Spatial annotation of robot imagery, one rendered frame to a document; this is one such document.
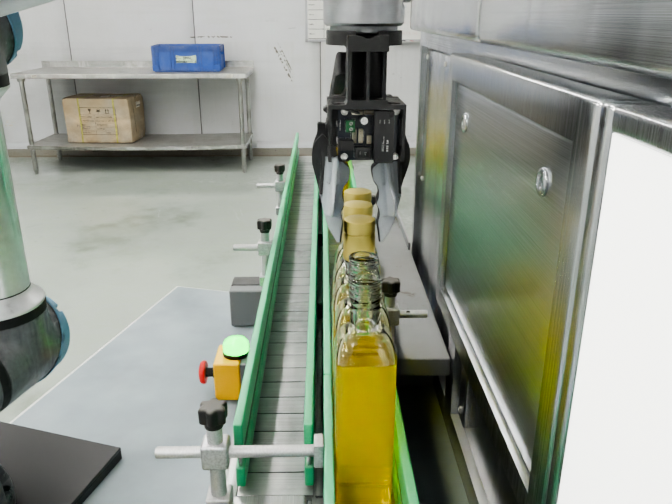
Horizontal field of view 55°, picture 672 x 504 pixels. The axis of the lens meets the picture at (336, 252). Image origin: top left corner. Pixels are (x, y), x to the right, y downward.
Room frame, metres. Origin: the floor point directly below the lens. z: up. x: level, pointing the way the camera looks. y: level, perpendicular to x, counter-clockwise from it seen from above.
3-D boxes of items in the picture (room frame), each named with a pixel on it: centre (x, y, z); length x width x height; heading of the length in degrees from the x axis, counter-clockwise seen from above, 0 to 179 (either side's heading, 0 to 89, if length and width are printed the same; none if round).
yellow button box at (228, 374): (0.96, 0.17, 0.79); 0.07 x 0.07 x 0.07; 1
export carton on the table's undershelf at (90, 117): (6.05, 2.14, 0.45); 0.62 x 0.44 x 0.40; 86
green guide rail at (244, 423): (1.44, 0.12, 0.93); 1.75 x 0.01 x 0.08; 1
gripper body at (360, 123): (0.63, -0.03, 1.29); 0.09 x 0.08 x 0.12; 2
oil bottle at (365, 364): (0.54, -0.03, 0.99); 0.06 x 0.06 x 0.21; 2
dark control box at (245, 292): (1.25, 0.18, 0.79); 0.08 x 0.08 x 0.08; 1
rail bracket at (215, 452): (0.54, 0.10, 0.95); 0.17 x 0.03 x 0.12; 91
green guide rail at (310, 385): (1.44, 0.05, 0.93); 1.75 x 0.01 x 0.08; 1
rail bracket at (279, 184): (1.59, 0.17, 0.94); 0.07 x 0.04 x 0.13; 91
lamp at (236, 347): (0.96, 0.17, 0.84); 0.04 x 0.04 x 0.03
